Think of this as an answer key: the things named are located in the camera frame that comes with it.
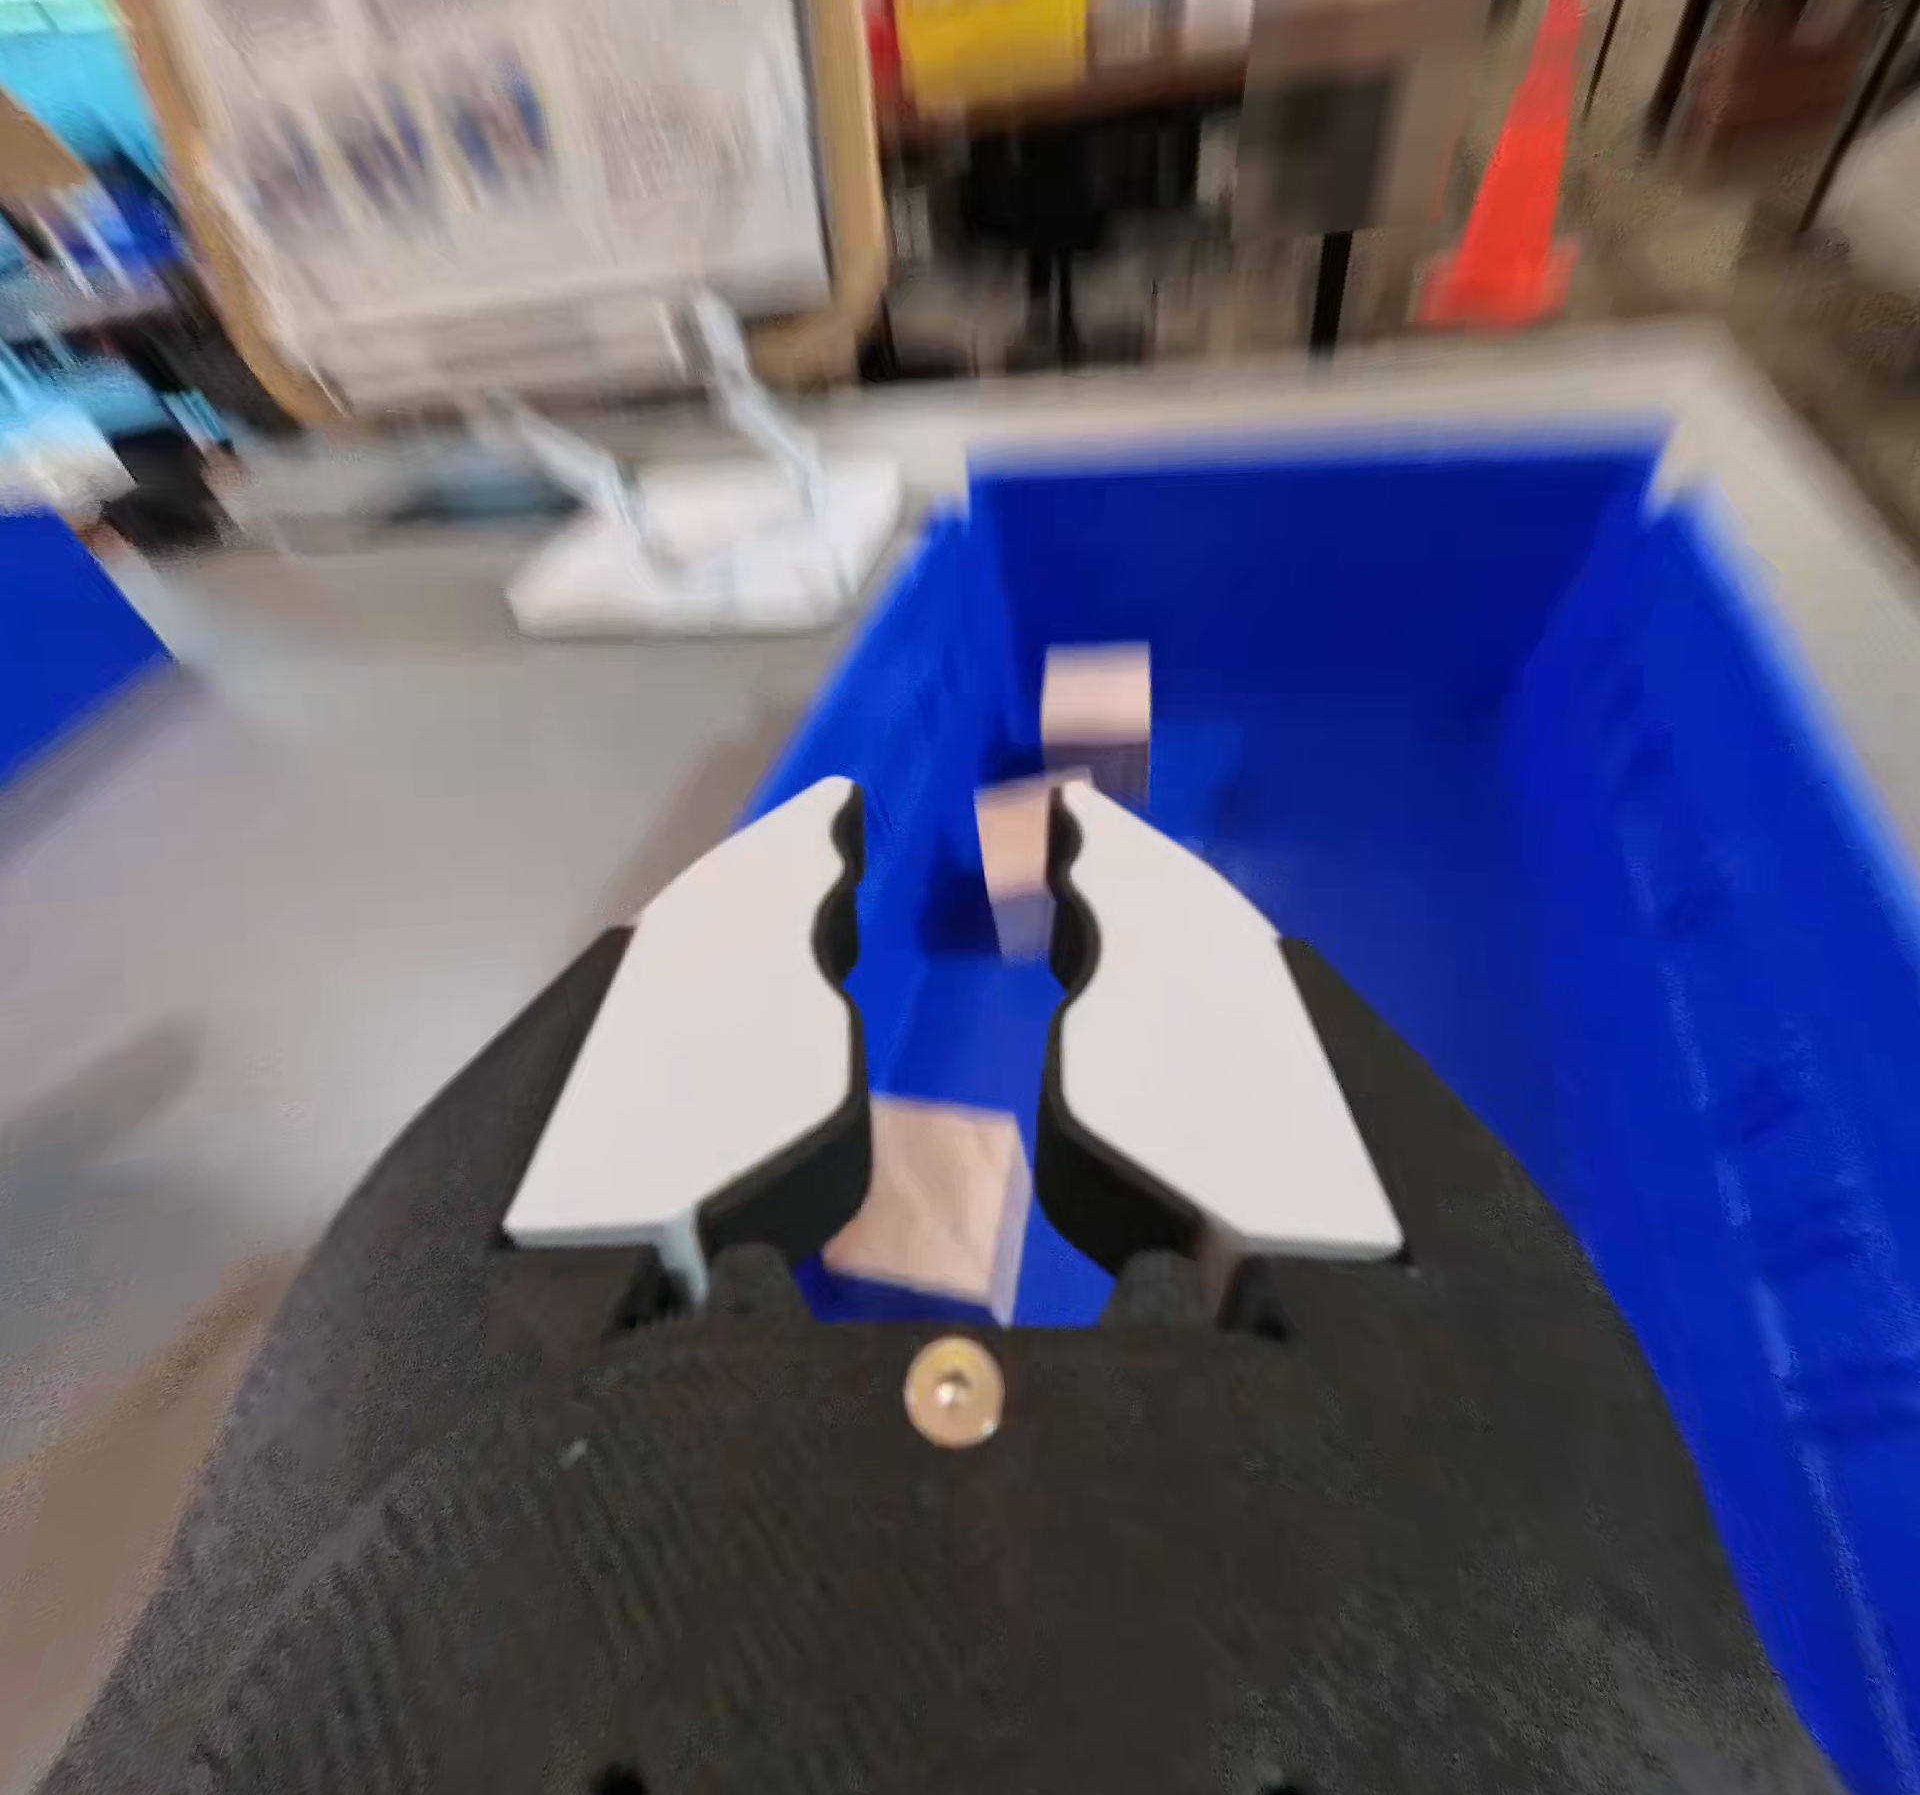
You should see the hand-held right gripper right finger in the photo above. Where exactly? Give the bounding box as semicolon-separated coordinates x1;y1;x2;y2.
1039;780;1409;1324

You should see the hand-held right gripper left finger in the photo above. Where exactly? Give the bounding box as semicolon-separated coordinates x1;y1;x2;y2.
499;775;876;1303

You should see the blue-taped wooden cube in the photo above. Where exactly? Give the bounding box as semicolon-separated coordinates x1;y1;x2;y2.
821;1099;1039;1331
1039;639;1155;795
969;769;1102;966

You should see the blue plastic bin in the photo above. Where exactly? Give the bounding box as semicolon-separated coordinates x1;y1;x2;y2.
737;418;1920;1795
0;500;176;786

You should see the grey desk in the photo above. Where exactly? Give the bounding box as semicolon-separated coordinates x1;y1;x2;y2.
0;321;1920;1497

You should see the wooden-top desk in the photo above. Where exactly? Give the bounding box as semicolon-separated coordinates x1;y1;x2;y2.
876;34;1501;371

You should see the orange traffic cone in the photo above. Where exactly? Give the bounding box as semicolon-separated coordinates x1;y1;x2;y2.
1418;0;1600;329

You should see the laminated instruction board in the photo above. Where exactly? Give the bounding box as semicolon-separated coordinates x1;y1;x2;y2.
94;0;893;426

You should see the yellow plastic bin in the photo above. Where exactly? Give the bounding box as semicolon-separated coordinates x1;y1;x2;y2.
897;0;1098;113

